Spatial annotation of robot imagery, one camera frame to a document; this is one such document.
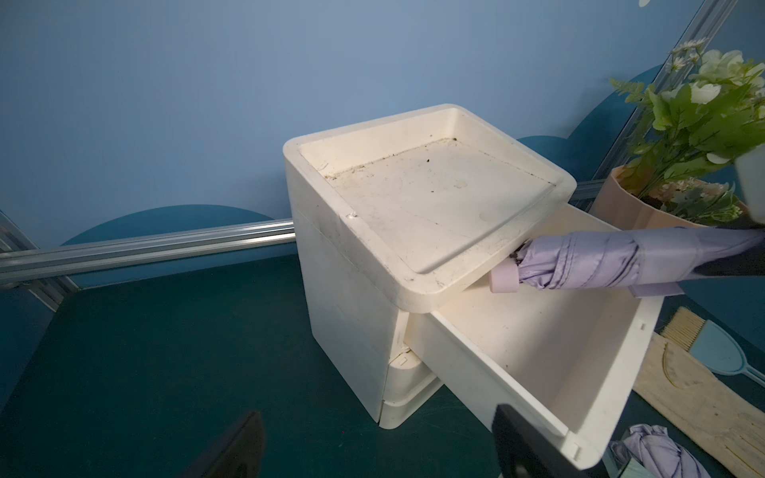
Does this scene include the white bottom drawer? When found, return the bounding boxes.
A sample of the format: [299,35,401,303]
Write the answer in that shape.
[378,376,443,430]

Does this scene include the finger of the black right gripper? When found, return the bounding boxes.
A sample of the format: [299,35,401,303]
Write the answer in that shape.
[693,220,764,277]

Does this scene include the beige glove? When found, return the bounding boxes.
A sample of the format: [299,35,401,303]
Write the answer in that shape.
[634,334,764,477]

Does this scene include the white top drawer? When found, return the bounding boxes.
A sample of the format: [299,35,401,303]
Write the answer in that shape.
[403,202,665,472]

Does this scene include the left aluminium frame post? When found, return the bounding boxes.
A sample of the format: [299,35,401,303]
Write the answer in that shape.
[1,212,81,312]

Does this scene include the horizontal aluminium frame rail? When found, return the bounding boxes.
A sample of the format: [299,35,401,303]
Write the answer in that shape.
[0,217,298,286]

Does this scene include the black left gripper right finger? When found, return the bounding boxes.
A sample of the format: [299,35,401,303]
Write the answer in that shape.
[491,404,608,478]

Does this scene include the white middle drawer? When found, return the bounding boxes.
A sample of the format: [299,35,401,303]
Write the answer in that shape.
[384,350,435,404]

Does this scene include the white green artificial flowers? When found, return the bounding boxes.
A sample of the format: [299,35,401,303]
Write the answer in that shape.
[611,40,764,226]

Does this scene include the white drawer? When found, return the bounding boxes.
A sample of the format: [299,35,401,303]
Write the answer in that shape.
[403,202,665,472]
[384,350,435,404]
[378,376,443,430]

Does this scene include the white drawer cabinet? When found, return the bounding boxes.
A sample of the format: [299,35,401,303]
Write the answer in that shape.
[282,104,579,431]

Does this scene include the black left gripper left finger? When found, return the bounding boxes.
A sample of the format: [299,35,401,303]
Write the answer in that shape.
[179,410,265,478]

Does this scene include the beige ribbed flower pot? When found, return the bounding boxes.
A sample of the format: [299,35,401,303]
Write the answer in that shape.
[590,167,750,230]

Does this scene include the purple umbrella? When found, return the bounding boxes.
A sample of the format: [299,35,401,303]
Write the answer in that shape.
[609,424,710,478]
[488,227,763,295]

